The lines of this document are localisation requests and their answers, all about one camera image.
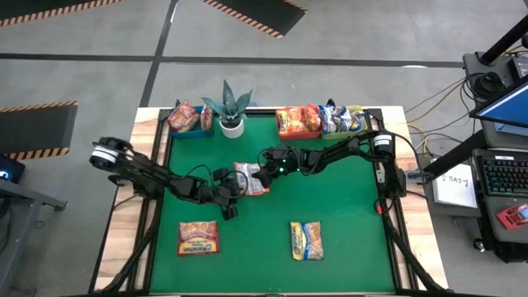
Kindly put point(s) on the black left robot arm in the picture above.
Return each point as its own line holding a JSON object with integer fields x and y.
{"x": 165, "y": 181}

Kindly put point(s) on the white plant pot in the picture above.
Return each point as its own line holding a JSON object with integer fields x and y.
{"x": 232, "y": 132}

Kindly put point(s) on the black hazard-striped floor mat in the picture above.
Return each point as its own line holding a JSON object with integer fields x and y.
{"x": 264, "y": 12}
{"x": 41, "y": 8}
{"x": 33, "y": 128}

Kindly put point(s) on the black stand pole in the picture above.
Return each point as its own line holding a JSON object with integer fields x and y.
{"x": 503, "y": 41}

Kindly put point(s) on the grey cart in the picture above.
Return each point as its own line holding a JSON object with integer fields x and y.
{"x": 24, "y": 231}

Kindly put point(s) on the blue-screen monitor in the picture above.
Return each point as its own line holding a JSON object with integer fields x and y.
{"x": 509, "y": 109}

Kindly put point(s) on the small red clip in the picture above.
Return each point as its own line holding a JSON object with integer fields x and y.
{"x": 380, "y": 209}

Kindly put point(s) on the green succulent plant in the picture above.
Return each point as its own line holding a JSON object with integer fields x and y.
{"x": 228, "y": 105}

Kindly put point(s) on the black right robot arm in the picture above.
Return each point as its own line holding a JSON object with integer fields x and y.
{"x": 330, "y": 154}

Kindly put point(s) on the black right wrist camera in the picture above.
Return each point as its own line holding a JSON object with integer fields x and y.
{"x": 275, "y": 153}

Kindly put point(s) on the black device blue light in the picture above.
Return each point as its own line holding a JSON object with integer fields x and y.
{"x": 10, "y": 169}

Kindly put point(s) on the blue Maruchan noodle pack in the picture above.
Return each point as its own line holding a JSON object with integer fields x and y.
{"x": 328, "y": 119}
{"x": 358, "y": 117}
{"x": 307, "y": 240}
{"x": 342, "y": 119}

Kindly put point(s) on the black caster wheel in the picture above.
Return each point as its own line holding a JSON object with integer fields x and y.
{"x": 478, "y": 245}

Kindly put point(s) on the orange Maruchan noodle pack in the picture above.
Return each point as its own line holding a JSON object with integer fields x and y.
{"x": 300, "y": 119}
{"x": 284, "y": 121}
{"x": 313, "y": 117}

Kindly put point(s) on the grey desk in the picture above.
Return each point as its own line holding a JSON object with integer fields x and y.
{"x": 491, "y": 214}

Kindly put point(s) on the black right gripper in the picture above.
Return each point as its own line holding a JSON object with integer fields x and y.
{"x": 282, "y": 167}

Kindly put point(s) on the blue plastic bin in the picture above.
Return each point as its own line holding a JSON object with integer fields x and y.
{"x": 191, "y": 135}

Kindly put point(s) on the black diagonal stand leg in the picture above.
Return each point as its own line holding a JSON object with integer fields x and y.
{"x": 458, "y": 152}

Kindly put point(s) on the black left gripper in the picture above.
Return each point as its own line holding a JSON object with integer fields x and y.
{"x": 227, "y": 191}

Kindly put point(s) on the red plastic bin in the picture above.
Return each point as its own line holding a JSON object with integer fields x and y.
{"x": 299, "y": 136}

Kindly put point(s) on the red Maruchan noodle pack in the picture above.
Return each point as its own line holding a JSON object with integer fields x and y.
{"x": 253, "y": 181}
{"x": 198, "y": 238}
{"x": 183, "y": 116}
{"x": 206, "y": 117}

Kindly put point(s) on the black frame clamp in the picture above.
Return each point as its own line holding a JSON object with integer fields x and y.
{"x": 178, "y": 102}
{"x": 330, "y": 102}

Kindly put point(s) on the yellow-green plastic bin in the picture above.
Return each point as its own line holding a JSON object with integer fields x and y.
{"x": 344, "y": 136}

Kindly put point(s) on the black keyboard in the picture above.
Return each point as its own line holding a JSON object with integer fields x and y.
{"x": 505, "y": 175}

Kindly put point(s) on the white paper sheet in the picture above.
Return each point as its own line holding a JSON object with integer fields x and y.
{"x": 453, "y": 191}

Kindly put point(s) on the black metal table frame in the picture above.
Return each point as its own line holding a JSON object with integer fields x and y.
{"x": 260, "y": 110}

